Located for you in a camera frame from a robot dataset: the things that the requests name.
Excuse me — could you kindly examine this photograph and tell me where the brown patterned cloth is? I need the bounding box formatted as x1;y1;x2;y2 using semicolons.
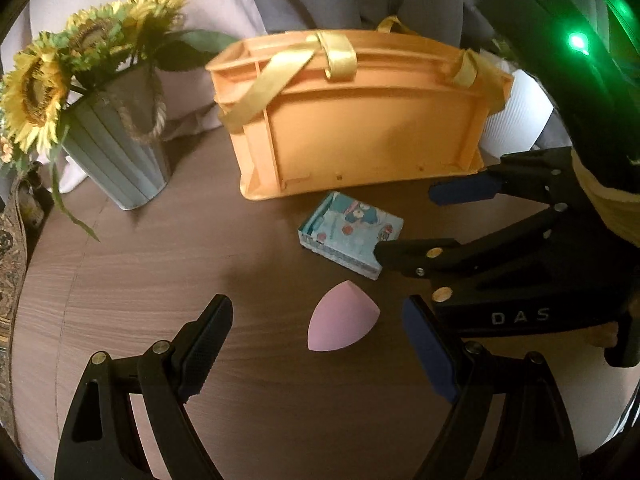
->
0;160;46;441

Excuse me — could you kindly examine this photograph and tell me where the yellow cloth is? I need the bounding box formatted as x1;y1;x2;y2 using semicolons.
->
572;157;640;246

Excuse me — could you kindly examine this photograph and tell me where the white plant pot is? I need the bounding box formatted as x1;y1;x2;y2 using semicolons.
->
480;67;556;153

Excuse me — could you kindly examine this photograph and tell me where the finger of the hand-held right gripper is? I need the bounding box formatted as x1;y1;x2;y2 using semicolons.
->
429;147;581;209
375;200;592;292

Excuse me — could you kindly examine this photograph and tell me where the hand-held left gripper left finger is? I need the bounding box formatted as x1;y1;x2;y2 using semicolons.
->
54;294;234;480

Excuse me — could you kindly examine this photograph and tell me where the blue printed tissue pack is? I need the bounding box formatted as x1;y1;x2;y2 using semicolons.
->
297;191;405;281

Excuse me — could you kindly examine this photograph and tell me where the orange plastic crate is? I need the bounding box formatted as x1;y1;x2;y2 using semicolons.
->
205;16;516;202

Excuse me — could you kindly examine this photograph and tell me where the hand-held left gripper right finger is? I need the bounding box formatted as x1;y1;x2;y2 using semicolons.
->
401;295;583;480

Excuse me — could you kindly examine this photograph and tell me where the sunflower bouquet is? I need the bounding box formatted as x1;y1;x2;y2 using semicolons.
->
0;0;241;241

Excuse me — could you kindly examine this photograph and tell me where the pink makeup sponge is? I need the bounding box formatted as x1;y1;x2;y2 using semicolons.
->
306;280;381;353

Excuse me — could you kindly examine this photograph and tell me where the grey ribbed vase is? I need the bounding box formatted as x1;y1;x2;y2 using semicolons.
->
60;62;173;211

